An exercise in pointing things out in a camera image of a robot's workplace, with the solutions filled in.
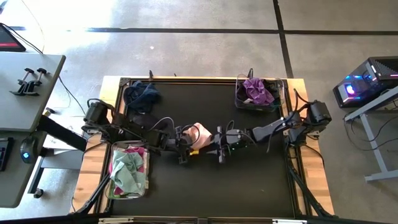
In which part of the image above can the black braided camera cable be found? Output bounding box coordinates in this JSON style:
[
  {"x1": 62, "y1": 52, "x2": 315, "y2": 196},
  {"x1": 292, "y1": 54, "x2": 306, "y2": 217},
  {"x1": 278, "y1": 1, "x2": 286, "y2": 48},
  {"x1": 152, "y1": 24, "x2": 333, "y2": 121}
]
[{"x1": 224, "y1": 119, "x2": 237, "y2": 133}]

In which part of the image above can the thin black cable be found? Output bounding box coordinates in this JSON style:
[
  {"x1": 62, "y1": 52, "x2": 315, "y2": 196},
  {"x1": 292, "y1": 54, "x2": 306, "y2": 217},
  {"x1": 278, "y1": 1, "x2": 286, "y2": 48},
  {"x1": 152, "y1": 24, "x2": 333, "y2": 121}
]
[{"x1": 57, "y1": 75, "x2": 87, "y2": 115}]

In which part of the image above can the black keyboard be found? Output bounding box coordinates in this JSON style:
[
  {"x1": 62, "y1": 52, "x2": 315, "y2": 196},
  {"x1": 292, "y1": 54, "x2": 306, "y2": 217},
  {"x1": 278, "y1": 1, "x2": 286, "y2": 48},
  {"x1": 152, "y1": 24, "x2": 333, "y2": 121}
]
[{"x1": 0, "y1": 136, "x2": 15, "y2": 172}]

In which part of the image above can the black RGB computer case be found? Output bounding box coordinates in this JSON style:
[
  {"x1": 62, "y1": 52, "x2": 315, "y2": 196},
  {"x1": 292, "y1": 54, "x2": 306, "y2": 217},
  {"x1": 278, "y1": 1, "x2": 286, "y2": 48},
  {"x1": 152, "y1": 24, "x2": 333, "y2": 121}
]
[{"x1": 332, "y1": 55, "x2": 398, "y2": 109}]

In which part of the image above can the grey metal-legged desk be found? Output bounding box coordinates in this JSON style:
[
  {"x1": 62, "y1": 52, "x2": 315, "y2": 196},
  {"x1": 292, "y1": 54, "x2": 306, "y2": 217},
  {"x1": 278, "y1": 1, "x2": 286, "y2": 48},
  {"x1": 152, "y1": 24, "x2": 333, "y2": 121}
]
[{"x1": 343, "y1": 85, "x2": 398, "y2": 184}]

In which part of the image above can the magenta towel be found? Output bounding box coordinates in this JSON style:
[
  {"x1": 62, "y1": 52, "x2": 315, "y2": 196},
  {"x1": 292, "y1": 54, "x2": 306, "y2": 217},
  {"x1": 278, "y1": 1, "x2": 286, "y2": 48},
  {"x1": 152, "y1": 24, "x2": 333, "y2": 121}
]
[{"x1": 108, "y1": 146, "x2": 147, "y2": 197}]

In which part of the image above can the black diagonal support beam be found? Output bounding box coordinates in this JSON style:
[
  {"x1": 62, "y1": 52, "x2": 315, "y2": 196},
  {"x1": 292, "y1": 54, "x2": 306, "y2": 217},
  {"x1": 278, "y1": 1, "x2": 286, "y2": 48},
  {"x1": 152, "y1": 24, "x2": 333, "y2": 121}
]
[{"x1": 37, "y1": 114, "x2": 88, "y2": 153}]

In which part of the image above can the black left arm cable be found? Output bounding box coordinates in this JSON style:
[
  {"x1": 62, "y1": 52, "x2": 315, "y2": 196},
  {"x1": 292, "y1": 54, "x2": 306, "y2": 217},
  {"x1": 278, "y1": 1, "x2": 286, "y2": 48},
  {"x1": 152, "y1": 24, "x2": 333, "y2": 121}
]
[{"x1": 148, "y1": 116, "x2": 202, "y2": 147}]

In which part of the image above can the black glowing computer mouse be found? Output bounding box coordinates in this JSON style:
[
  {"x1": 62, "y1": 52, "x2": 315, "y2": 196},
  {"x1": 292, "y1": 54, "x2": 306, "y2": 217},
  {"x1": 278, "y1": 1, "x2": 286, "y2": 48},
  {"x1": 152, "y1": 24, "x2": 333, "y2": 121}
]
[{"x1": 19, "y1": 136, "x2": 40, "y2": 165}]

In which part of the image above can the navy blue towel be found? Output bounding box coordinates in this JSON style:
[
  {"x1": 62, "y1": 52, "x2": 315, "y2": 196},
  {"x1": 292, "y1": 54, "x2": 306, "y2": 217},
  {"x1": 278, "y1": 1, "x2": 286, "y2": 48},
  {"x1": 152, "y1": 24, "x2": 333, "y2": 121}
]
[{"x1": 123, "y1": 80, "x2": 162, "y2": 113}]

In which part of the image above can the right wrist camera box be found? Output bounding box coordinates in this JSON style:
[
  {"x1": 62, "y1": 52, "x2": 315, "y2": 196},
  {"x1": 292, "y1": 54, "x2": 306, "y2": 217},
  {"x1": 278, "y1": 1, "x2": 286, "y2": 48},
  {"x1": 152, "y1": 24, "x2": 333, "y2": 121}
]
[{"x1": 226, "y1": 130, "x2": 239, "y2": 147}]

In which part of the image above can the light green towel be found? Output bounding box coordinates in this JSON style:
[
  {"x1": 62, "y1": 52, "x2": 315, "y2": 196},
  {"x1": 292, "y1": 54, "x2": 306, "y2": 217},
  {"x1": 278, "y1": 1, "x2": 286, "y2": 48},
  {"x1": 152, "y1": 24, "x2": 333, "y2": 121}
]
[{"x1": 109, "y1": 150, "x2": 146, "y2": 196}]

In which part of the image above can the pink towel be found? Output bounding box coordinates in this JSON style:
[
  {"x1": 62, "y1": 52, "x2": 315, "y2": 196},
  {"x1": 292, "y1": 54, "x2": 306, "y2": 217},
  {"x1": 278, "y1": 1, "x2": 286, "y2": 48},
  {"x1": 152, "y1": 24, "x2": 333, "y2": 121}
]
[{"x1": 182, "y1": 121, "x2": 215, "y2": 151}]

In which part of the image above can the clear plastic basket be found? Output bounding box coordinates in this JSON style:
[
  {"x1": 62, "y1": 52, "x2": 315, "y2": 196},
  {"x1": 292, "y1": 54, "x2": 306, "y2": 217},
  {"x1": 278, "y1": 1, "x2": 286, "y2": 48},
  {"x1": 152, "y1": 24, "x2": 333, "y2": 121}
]
[
  {"x1": 233, "y1": 73, "x2": 285, "y2": 113},
  {"x1": 106, "y1": 139, "x2": 151, "y2": 200}
]

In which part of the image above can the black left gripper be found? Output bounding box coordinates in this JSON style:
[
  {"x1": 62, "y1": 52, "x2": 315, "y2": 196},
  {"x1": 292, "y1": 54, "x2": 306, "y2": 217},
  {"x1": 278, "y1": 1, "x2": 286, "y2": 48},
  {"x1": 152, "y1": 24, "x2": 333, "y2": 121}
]
[{"x1": 169, "y1": 124, "x2": 201, "y2": 165}]

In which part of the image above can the silver flat bracket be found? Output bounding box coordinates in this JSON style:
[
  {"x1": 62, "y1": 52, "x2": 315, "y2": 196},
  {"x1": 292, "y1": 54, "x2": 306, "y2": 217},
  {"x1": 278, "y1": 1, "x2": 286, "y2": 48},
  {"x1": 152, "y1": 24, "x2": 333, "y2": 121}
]
[
  {"x1": 272, "y1": 218, "x2": 308, "y2": 224},
  {"x1": 98, "y1": 217, "x2": 135, "y2": 224}
]

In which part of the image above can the black table mat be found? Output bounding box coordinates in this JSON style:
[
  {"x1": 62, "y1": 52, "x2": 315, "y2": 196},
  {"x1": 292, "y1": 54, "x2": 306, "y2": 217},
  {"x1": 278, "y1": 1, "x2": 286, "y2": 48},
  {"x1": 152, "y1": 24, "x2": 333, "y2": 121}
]
[{"x1": 111, "y1": 81, "x2": 295, "y2": 218}]

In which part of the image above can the large grey desk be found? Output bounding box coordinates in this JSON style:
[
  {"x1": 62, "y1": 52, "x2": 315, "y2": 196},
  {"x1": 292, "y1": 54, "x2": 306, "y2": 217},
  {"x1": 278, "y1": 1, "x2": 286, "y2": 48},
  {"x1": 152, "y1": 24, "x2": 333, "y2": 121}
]
[{"x1": 0, "y1": 51, "x2": 67, "y2": 209}]

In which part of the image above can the thin white cable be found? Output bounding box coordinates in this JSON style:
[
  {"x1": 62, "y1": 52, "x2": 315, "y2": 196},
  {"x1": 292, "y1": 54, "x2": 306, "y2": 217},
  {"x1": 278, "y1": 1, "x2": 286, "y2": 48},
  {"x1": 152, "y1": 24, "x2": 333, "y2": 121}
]
[{"x1": 19, "y1": 0, "x2": 46, "y2": 54}]

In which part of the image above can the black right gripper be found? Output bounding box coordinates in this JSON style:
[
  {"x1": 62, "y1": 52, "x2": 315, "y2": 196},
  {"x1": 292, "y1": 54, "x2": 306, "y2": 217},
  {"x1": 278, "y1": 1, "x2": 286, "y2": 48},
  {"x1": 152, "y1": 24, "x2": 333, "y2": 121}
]
[{"x1": 205, "y1": 126, "x2": 240, "y2": 164}]

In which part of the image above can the black monitor cable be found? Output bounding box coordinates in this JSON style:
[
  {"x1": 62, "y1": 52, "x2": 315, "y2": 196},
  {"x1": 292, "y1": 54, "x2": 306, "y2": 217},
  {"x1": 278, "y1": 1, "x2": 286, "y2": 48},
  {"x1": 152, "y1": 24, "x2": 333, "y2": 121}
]
[{"x1": 0, "y1": 22, "x2": 44, "y2": 55}]

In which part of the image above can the black screw clamp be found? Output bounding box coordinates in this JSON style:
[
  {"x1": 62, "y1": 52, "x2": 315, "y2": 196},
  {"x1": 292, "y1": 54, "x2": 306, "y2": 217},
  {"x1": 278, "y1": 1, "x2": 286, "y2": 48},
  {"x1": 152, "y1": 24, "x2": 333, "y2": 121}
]
[
  {"x1": 9, "y1": 67, "x2": 35, "y2": 96},
  {"x1": 19, "y1": 67, "x2": 48, "y2": 94}
]

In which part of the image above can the grey metal base plate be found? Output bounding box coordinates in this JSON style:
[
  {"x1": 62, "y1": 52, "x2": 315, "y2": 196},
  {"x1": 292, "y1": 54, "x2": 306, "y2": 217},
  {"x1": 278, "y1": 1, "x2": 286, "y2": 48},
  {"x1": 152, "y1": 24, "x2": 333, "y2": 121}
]
[{"x1": 40, "y1": 133, "x2": 85, "y2": 170}]

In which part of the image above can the black monitor with red line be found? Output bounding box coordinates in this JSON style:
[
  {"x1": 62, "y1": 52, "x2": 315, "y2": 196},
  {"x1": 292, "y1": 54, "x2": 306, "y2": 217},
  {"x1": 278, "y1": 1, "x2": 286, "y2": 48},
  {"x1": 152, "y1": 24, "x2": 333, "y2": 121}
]
[{"x1": 0, "y1": 23, "x2": 27, "y2": 53}]

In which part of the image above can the purple towel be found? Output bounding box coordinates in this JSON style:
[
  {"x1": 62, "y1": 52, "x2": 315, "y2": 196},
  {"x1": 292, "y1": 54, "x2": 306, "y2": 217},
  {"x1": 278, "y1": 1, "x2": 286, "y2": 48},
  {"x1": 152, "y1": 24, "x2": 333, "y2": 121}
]
[{"x1": 241, "y1": 77, "x2": 276, "y2": 106}]

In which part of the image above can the black floor cable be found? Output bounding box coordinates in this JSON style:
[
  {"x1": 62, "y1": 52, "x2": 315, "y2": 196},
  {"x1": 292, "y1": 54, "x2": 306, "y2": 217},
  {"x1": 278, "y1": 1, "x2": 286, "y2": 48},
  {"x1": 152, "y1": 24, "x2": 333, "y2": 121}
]
[{"x1": 341, "y1": 114, "x2": 398, "y2": 153}]

